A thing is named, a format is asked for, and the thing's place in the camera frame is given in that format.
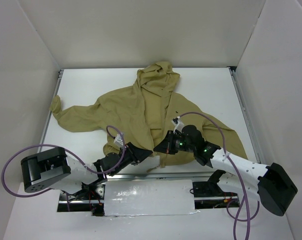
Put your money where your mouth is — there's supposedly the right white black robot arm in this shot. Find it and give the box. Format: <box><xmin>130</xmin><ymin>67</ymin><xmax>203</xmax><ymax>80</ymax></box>
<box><xmin>153</xmin><ymin>125</ymin><xmax>298</xmax><ymax>216</ymax></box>

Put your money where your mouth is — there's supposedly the white foil covered panel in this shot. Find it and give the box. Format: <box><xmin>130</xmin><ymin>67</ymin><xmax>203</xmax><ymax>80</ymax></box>
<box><xmin>104</xmin><ymin>179</ymin><xmax>196</xmax><ymax>217</ymax></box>

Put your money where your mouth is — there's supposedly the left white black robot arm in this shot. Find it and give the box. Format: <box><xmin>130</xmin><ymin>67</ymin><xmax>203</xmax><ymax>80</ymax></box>
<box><xmin>21</xmin><ymin>142</ymin><xmax>153</xmax><ymax>200</ymax></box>

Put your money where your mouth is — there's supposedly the tan hooded zip jacket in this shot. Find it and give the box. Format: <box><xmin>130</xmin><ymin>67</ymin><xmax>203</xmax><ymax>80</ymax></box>
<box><xmin>50</xmin><ymin>61</ymin><xmax>247</xmax><ymax>158</ymax></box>

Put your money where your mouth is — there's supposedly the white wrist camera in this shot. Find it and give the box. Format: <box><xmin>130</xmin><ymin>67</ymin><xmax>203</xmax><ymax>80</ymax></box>
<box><xmin>171</xmin><ymin>116</ymin><xmax>185</xmax><ymax>132</ymax></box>
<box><xmin>113</xmin><ymin>134</ymin><xmax>126</xmax><ymax>148</ymax></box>

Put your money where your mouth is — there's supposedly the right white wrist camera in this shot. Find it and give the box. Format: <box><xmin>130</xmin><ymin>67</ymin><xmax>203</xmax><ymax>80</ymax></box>
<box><xmin>171</xmin><ymin>116</ymin><xmax>185</xmax><ymax>132</ymax></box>

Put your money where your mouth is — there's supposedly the right aluminium side rail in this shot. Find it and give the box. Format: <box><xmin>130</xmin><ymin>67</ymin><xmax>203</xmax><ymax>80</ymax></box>
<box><xmin>228</xmin><ymin>66</ymin><xmax>262</xmax><ymax>164</ymax></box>

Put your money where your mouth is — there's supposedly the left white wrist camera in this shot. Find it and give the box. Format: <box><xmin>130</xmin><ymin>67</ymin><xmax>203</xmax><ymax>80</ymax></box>
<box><xmin>113</xmin><ymin>134</ymin><xmax>126</xmax><ymax>148</ymax></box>

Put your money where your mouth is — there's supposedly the aluminium side rail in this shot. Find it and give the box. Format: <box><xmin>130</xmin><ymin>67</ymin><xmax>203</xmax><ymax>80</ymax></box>
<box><xmin>228</xmin><ymin>66</ymin><xmax>262</xmax><ymax>164</ymax></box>
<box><xmin>37</xmin><ymin>69</ymin><xmax>65</xmax><ymax>156</ymax></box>

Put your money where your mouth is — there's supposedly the front aluminium rail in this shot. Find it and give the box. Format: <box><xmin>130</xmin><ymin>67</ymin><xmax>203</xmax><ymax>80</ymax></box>
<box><xmin>107</xmin><ymin>172</ymin><xmax>213</xmax><ymax>181</ymax></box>

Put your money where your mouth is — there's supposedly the left aluminium side rail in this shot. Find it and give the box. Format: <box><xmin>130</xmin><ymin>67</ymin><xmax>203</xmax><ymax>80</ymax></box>
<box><xmin>37</xmin><ymin>69</ymin><xmax>65</xmax><ymax>156</ymax></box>

